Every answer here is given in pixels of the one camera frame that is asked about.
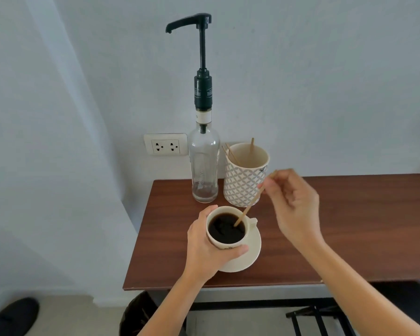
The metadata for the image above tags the glass syrup bottle black pump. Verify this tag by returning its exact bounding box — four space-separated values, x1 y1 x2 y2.
165 13 220 204

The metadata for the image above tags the black trash bin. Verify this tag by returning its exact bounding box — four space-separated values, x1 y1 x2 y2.
119 290 188 336

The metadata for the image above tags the person's right hand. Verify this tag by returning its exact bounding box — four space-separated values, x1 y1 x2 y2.
257 168 325 250

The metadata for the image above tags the white cup of coffee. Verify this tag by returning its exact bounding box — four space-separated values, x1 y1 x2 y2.
205 205 258 250

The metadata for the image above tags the black round stool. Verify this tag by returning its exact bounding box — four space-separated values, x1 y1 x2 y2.
286 280 420 336

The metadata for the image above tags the white saucer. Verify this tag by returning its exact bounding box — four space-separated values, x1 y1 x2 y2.
217 225 262 273

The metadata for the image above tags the person's left hand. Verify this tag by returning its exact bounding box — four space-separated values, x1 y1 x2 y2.
182 204 249 286

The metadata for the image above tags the white patterned stirrer holder cup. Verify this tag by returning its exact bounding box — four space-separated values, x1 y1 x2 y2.
223 142 271 208

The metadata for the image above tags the black round stand base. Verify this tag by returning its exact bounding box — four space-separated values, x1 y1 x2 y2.
0 297 40 336

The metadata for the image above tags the black metal table frame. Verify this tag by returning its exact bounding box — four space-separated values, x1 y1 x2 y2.
154 289 336 336

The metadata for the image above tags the white wall socket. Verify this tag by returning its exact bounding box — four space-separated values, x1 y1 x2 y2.
143 133 189 157

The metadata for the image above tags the brown wooden table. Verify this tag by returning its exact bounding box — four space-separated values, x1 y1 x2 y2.
122 173 420 292

